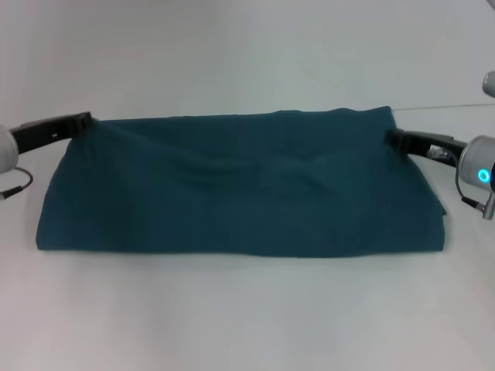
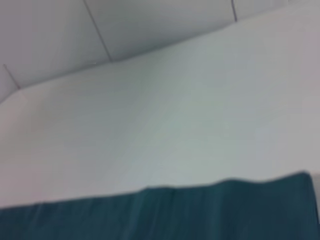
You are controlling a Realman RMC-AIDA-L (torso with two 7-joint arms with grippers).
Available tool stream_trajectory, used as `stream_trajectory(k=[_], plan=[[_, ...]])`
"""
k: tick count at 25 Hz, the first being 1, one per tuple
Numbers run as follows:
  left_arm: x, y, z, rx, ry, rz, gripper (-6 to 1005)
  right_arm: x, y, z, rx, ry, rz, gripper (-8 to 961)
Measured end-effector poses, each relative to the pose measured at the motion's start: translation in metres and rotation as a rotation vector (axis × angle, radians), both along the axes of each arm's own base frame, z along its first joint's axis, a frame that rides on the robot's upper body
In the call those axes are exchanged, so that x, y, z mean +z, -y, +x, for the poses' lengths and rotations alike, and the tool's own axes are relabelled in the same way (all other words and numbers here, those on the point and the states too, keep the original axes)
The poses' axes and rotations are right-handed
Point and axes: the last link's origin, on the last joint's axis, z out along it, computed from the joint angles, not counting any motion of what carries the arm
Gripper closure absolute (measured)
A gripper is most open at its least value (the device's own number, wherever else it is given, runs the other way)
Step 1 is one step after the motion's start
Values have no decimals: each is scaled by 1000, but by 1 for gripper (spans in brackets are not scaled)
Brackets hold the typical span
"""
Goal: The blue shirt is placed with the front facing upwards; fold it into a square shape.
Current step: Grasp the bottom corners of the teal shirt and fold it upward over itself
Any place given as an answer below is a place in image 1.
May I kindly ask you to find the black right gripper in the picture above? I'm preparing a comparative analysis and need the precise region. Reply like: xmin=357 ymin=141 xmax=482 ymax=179
xmin=385 ymin=128 xmax=469 ymax=169

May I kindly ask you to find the black cable loop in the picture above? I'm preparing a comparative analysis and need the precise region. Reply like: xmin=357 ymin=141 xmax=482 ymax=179
xmin=444 ymin=152 xmax=467 ymax=202

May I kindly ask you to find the dark red cable loop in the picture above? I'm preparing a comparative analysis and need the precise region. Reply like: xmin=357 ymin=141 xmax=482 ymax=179
xmin=0 ymin=167 xmax=34 ymax=203

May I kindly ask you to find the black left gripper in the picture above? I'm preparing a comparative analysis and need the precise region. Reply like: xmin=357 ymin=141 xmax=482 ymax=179
xmin=10 ymin=111 xmax=94 ymax=156

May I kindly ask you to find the teal t-shirt with FREE print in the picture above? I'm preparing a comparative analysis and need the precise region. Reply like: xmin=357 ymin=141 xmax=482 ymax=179
xmin=33 ymin=107 xmax=449 ymax=258

